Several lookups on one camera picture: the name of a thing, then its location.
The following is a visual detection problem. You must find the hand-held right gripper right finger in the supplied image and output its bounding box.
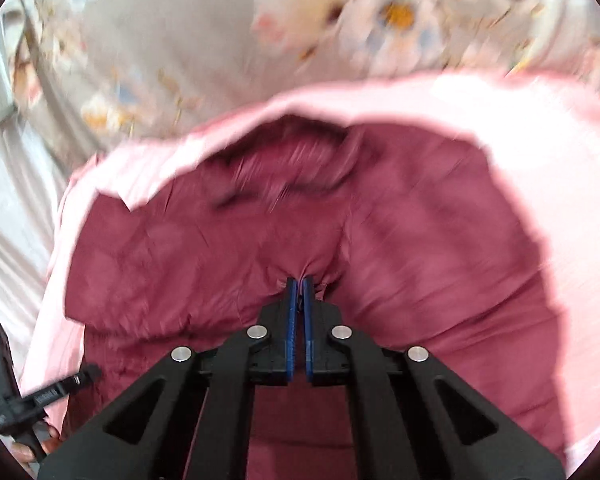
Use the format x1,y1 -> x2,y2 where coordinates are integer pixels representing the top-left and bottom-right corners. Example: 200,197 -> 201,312
301,277 -> 567,480

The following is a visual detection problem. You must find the white satin cloth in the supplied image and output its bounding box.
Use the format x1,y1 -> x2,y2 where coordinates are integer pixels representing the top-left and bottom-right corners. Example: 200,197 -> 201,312
0,10 -> 73,401

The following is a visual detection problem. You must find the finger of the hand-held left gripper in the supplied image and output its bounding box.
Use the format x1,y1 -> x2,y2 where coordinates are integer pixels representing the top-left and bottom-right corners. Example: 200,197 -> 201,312
62,365 -> 101,391

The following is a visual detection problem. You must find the person's left hand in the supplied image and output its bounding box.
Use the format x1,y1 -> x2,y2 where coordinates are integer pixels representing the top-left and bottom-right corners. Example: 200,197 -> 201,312
11,422 -> 62,467

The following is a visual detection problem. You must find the pink fleece blanket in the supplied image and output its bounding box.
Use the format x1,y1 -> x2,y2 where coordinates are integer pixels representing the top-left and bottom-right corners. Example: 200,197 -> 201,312
17,70 -> 600,480

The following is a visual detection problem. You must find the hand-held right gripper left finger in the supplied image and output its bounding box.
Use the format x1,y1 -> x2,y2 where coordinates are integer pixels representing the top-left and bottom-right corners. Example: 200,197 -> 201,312
37,277 -> 301,480

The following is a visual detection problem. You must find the maroon puffer jacket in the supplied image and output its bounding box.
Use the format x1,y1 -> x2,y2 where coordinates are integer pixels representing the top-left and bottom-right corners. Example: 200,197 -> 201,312
60,115 -> 570,480

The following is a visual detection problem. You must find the grey floral bedsheet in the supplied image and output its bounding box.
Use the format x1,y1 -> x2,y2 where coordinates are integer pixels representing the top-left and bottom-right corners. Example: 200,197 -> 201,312
15,0 -> 600,171

